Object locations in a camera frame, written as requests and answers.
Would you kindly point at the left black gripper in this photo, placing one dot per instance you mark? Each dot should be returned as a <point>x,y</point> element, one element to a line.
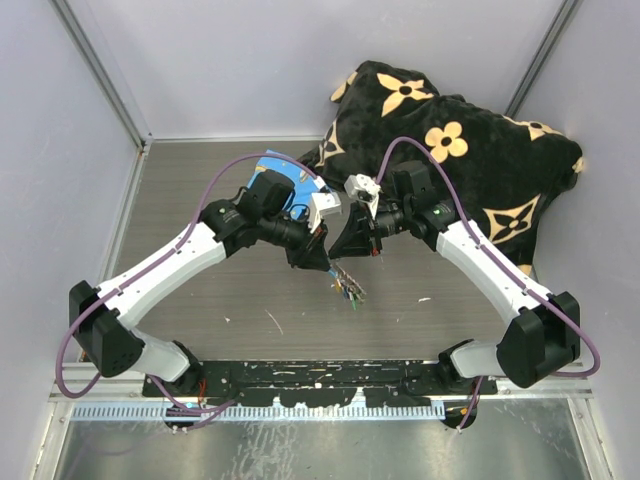
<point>310,253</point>

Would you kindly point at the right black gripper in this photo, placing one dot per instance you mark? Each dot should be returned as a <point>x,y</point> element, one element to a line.
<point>356,239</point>

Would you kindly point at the white blue large keyring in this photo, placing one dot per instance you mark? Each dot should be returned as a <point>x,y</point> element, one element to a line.
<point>337,271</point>

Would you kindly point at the bunch of coloured keys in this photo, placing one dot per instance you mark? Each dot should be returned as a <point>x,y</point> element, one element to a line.
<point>350,291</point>

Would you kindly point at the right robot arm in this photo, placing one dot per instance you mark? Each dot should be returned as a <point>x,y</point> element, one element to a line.
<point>540,337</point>

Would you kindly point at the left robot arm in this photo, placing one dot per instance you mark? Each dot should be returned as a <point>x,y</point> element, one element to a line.
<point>104,319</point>

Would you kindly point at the blue space print cloth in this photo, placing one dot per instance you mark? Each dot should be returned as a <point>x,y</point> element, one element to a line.
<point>304,185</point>

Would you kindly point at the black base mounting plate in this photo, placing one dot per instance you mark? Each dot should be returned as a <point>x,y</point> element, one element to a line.
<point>315,384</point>

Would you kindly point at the black floral plush pillow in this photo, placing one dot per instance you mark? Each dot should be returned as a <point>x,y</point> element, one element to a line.
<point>506,172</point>

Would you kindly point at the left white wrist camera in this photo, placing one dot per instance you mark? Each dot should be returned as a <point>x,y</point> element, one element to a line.
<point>320,206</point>

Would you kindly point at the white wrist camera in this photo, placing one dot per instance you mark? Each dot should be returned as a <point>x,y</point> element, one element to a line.
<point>320,206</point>
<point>362,188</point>

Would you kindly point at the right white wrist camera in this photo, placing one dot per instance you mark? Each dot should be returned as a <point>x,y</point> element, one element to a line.
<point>362,188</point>

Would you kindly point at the aluminium frame rail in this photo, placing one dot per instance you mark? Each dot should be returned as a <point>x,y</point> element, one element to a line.
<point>129,386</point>

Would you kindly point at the slotted cable duct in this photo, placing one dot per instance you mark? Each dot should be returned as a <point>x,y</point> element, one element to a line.
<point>156,411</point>

